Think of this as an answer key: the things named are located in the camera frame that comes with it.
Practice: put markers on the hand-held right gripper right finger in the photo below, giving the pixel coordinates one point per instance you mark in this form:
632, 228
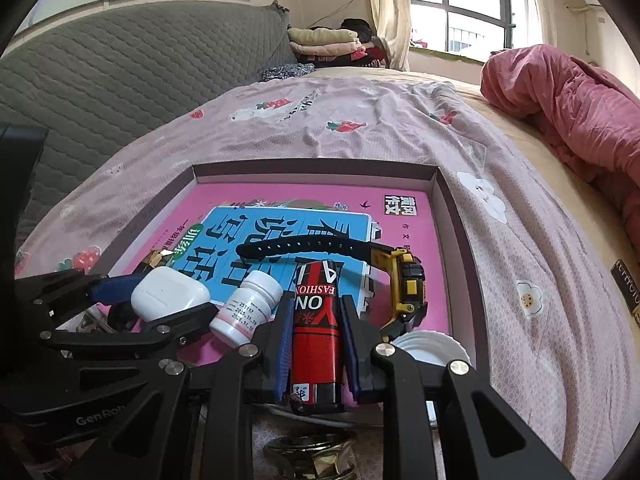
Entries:
350, 350

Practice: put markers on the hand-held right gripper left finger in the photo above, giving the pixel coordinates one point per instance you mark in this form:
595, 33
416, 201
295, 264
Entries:
282, 345

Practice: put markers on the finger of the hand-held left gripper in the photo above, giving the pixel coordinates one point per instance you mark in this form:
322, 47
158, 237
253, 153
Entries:
170, 322
117, 286

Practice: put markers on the red and black cylindrical can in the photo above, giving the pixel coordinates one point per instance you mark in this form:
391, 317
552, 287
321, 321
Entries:
317, 350

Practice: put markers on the white earbuds case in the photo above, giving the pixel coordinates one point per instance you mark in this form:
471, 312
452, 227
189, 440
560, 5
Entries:
167, 290

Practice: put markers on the small gold metal piece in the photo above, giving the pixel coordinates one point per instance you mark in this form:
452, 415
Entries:
157, 260

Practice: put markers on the white pill bottle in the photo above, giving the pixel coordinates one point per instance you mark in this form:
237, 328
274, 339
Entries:
240, 312

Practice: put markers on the white ribbed lid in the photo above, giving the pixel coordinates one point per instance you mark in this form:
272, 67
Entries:
430, 347

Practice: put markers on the shallow cardboard box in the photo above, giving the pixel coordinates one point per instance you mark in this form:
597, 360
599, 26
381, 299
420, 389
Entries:
460, 240

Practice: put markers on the black and yellow wristwatch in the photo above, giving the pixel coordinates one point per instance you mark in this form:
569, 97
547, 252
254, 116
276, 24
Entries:
407, 280

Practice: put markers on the brass flange nut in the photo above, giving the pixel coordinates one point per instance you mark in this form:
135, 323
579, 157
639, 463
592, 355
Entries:
310, 460

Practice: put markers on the pink and blue book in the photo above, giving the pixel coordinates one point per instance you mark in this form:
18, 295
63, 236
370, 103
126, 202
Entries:
325, 200

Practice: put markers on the pink printed bed sheet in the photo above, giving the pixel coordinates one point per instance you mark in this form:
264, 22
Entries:
350, 145

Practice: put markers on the grey quilted headboard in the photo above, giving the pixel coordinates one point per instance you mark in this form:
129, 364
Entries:
125, 75

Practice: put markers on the dark patterned cloth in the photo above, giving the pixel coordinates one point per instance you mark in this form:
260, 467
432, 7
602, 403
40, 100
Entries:
285, 71

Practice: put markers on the black and gold mattress label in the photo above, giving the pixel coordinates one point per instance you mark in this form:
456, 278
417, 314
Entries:
627, 285

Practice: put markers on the pile of red dark clothes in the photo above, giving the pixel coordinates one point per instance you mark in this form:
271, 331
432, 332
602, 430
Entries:
370, 55

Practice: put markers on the cream folded garments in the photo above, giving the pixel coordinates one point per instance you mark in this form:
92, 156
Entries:
320, 37

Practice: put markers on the black garment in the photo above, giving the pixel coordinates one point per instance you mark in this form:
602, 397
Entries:
357, 25

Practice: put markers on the pink duvet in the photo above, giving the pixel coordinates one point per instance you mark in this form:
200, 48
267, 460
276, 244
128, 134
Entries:
575, 100

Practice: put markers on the cream curtain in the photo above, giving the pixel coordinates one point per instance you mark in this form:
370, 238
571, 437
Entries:
387, 10
540, 0

